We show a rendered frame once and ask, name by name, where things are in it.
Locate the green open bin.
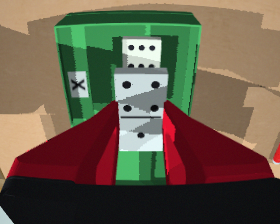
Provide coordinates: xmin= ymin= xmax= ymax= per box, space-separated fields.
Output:
xmin=54 ymin=10 xmax=202 ymax=185

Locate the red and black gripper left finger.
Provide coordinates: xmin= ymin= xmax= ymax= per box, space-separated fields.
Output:
xmin=7 ymin=100 xmax=120 ymax=185

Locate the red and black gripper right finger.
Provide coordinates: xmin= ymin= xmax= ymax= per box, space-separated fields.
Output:
xmin=162 ymin=100 xmax=275 ymax=185

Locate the white domino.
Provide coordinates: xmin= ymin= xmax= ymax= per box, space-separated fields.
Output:
xmin=122 ymin=36 xmax=161 ymax=68
xmin=114 ymin=68 xmax=168 ymax=151

